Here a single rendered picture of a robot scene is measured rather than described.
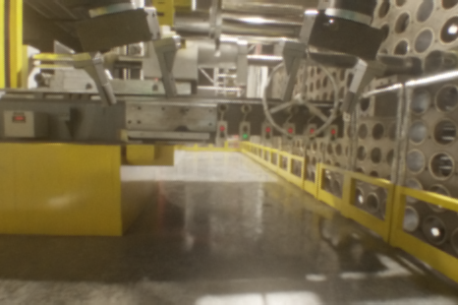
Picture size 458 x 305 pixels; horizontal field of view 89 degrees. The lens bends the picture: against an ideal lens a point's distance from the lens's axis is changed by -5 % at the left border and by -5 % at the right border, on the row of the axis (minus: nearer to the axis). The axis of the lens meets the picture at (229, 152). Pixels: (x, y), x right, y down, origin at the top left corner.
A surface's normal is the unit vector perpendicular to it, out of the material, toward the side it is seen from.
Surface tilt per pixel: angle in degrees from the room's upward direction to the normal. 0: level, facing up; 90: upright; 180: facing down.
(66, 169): 90
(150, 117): 90
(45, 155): 90
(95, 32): 114
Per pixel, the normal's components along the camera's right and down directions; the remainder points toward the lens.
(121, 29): -0.12, 0.47
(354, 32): 0.09, 0.47
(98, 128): 0.08, 0.09
